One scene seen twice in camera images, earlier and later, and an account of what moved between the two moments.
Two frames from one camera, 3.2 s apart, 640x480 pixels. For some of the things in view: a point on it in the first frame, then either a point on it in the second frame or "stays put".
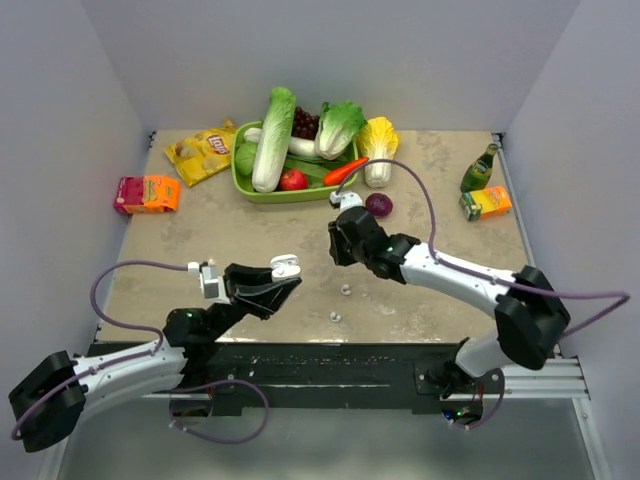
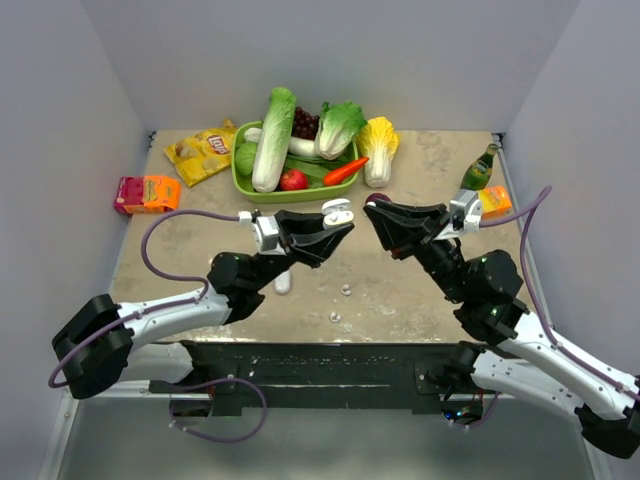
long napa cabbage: (271, 152) stays put
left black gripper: (262, 299) -> (305, 239)
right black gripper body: (345, 253) -> (438, 256)
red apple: (293, 180) stays put
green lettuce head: (340, 123) stays put
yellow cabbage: (378, 139) stays put
